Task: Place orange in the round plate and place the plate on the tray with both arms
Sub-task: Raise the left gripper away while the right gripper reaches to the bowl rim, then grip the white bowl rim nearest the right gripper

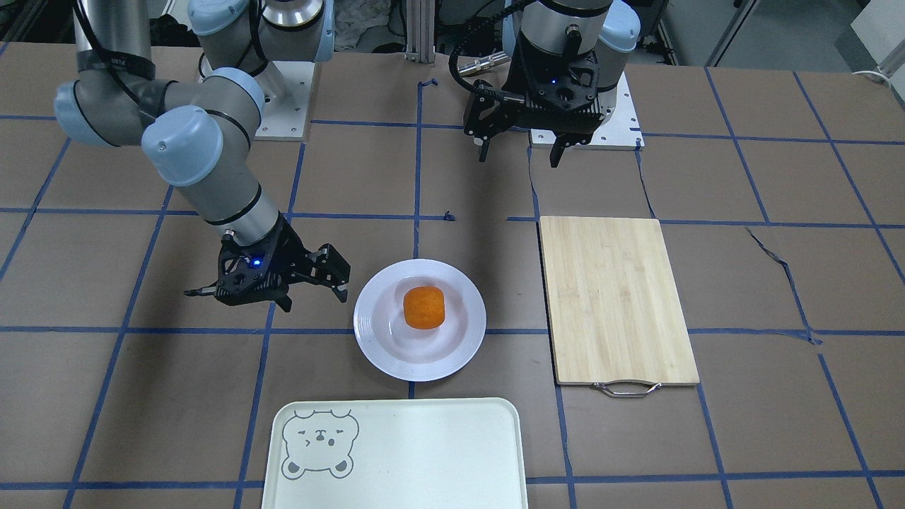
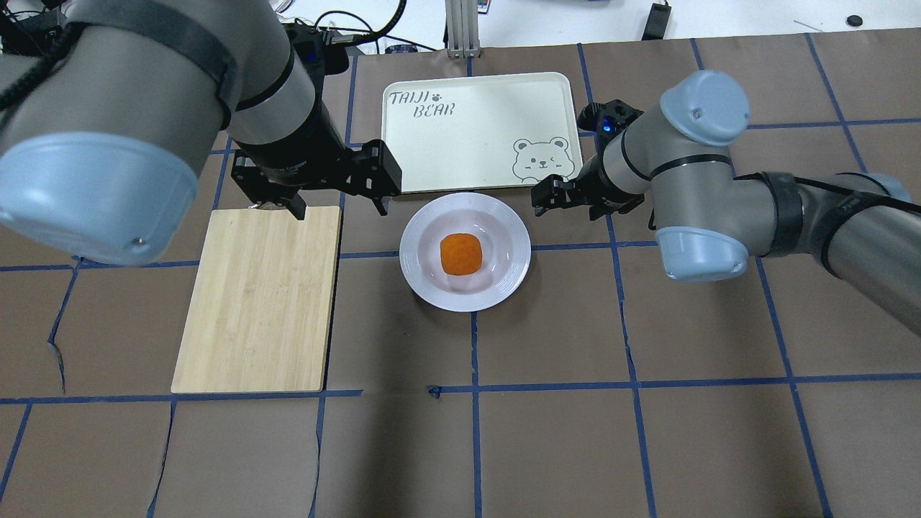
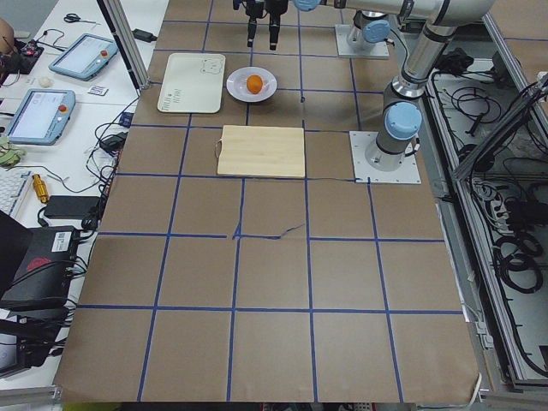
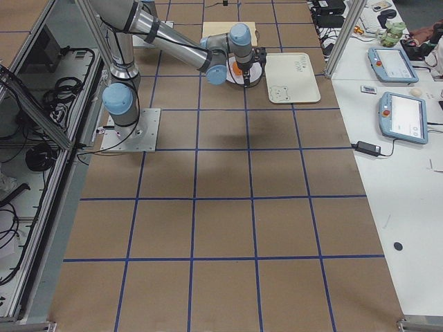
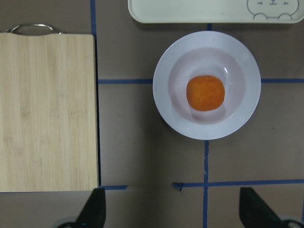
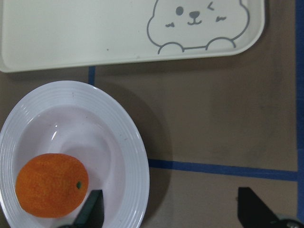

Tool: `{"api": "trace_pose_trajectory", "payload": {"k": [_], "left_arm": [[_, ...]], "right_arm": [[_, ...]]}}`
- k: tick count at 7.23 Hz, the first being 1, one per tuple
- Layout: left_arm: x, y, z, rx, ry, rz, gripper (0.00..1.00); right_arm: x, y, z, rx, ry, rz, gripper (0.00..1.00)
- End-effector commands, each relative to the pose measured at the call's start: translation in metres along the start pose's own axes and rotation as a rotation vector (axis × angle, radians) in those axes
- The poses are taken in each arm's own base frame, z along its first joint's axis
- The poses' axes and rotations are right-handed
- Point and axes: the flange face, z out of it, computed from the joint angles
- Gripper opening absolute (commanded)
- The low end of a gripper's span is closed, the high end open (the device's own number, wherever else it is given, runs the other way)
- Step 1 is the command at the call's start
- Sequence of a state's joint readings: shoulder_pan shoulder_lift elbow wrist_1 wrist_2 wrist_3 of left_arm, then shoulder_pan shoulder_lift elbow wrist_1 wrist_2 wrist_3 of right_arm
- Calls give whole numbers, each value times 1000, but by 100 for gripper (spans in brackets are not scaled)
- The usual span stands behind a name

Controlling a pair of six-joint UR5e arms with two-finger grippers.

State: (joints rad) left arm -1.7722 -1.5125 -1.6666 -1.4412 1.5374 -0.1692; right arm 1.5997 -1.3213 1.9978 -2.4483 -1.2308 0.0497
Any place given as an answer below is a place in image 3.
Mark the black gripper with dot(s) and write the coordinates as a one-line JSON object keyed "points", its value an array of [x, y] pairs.
{"points": [[274, 6]]}

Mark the orange fruit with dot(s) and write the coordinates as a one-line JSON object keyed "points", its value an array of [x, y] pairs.
{"points": [[254, 83]]}

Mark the white round plate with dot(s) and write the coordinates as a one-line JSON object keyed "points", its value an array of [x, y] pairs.
{"points": [[236, 84]]}

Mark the cream bear tray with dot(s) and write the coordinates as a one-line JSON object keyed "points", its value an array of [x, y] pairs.
{"points": [[193, 83]]}

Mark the black power adapter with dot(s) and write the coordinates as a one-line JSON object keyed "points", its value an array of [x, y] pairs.
{"points": [[144, 36]]}

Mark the wooden cutting board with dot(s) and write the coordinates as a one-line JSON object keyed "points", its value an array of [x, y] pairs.
{"points": [[262, 152]]}

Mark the small printed card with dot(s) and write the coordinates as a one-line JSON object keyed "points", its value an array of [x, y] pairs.
{"points": [[98, 90]]}

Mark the upper blue teach pendant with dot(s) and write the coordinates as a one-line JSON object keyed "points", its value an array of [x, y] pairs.
{"points": [[85, 57]]}

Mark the blue teach pendant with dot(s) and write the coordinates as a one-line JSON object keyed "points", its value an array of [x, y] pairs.
{"points": [[41, 117], [85, 57]]}

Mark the black scissors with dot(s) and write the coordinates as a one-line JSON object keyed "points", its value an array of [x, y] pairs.
{"points": [[72, 18]]}

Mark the lower blue teach pendant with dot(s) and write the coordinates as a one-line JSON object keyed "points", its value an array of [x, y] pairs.
{"points": [[41, 117]]}

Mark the black flat power brick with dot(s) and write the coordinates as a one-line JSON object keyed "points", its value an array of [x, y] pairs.
{"points": [[70, 207]]}

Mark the gold metal cylinder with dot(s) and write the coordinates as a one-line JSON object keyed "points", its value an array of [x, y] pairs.
{"points": [[40, 189]]}

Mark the green plush toy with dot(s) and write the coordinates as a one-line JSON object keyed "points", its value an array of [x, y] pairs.
{"points": [[11, 155]]}

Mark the white keyboard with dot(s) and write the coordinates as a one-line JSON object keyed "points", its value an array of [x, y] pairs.
{"points": [[14, 186]]}

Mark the black computer box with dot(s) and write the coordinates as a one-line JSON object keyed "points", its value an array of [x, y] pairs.
{"points": [[35, 266]]}

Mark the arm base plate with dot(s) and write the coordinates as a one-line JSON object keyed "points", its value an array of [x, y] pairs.
{"points": [[344, 49], [371, 165]]}

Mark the aluminium frame post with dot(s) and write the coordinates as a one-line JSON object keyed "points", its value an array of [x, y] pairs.
{"points": [[117, 22]]}

